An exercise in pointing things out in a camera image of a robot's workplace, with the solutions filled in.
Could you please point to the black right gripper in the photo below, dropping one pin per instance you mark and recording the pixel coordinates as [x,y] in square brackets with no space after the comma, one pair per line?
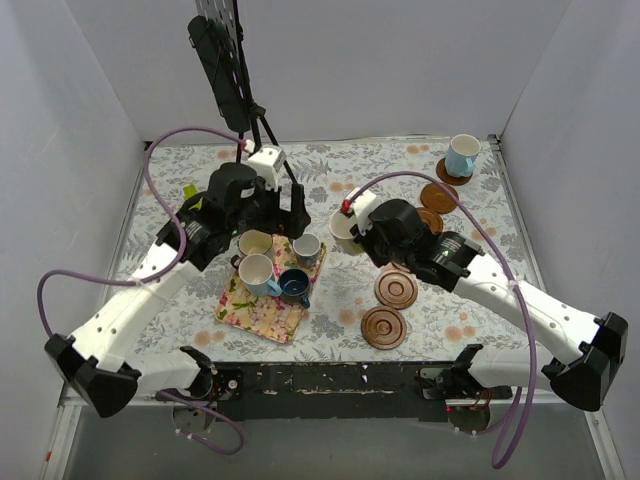
[364,245]

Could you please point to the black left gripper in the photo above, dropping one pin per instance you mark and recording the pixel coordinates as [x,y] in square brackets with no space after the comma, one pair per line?
[288,218]

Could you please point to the brown wooden coaster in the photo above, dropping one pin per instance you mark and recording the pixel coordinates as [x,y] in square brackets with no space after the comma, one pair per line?
[384,328]
[396,289]
[400,267]
[432,219]
[445,177]
[441,200]

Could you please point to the white mug green handle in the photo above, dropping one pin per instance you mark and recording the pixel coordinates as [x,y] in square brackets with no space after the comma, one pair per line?
[340,228]

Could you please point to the cream enamel mug dark rim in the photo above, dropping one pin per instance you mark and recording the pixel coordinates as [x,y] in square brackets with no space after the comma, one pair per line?
[253,242]

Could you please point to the white mug blue handle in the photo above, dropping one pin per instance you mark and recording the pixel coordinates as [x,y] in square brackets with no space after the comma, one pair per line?
[256,271]

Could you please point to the white mug light blue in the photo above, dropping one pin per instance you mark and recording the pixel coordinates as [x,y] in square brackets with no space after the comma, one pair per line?
[461,155]

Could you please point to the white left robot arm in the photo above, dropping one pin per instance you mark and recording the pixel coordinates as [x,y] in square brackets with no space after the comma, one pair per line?
[94,359]

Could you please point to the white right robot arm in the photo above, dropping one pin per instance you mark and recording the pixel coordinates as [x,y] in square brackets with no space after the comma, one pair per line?
[576,355]

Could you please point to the small grey patterned cup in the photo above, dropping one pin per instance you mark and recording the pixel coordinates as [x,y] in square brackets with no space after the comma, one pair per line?
[307,249]

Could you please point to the dark blue mug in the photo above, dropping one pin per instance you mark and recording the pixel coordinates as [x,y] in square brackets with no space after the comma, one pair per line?
[295,286]

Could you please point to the floral table cloth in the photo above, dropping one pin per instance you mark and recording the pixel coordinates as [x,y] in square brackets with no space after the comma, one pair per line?
[439,324]

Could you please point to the floral serving tray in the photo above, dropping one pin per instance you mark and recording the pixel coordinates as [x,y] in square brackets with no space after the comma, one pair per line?
[268,317]

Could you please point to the black tripod stand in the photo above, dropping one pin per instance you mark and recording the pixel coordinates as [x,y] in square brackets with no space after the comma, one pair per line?
[262,136]

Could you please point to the colourful toy blocks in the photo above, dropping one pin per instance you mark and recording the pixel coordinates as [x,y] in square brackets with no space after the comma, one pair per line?
[189,191]

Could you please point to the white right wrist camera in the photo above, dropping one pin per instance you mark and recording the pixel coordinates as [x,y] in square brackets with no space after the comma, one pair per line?
[358,207]

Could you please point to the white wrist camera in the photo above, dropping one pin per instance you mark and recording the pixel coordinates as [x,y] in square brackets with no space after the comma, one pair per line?
[268,162]
[358,207]

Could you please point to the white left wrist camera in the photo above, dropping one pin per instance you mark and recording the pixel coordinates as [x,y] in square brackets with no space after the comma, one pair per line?
[268,162]

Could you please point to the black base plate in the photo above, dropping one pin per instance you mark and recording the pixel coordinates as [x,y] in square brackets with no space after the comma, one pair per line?
[343,390]

